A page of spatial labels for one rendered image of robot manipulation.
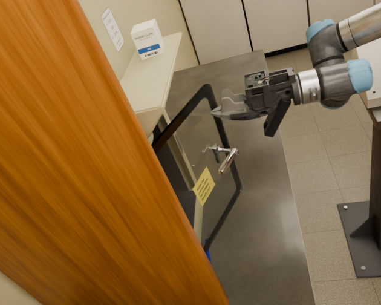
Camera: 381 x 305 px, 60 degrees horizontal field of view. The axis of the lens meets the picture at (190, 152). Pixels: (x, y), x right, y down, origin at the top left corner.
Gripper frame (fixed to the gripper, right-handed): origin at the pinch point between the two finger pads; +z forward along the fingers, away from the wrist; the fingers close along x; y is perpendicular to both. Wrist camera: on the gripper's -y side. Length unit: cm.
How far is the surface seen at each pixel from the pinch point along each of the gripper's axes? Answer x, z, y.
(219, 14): -286, 20, -68
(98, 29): 8.9, 14.9, 30.1
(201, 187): 11.4, 7.3, -13.4
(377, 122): -30, -48, -37
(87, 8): 8.7, 14.9, 34.1
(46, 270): 32, 43, -11
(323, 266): -30, -25, -131
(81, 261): 32.4, 32.3, -8.6
